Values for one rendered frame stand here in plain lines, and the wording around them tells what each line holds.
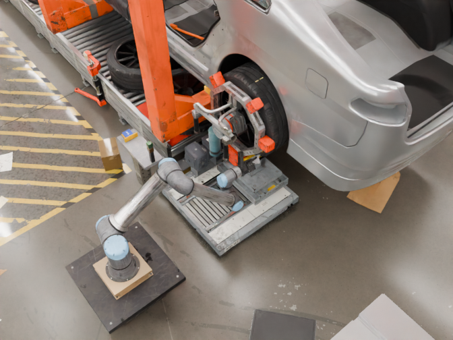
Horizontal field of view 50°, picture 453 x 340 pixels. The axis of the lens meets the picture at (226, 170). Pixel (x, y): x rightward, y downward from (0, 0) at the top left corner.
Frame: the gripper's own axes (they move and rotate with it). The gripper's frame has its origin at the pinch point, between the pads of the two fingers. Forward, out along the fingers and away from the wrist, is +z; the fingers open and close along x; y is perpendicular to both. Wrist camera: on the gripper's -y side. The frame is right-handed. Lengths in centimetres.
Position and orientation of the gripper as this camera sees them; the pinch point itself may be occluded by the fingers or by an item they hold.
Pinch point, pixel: (258, 154)
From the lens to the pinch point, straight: 358.2
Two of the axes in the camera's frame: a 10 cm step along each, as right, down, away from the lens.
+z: 7.8, -4.8, 4.0
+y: 4.5, 8.8, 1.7
